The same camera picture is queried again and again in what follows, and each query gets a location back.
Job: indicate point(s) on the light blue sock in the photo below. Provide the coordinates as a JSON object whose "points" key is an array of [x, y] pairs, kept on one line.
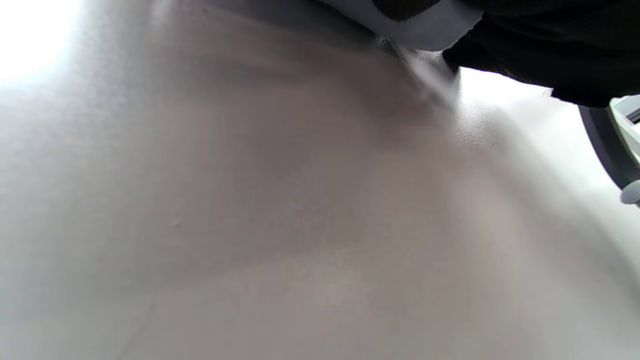
{"points": [[430, 32], [430, 75]]}

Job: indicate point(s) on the person's left hand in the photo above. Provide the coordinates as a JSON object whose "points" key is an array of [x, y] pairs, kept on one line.
{"points": [[550, 45]]}

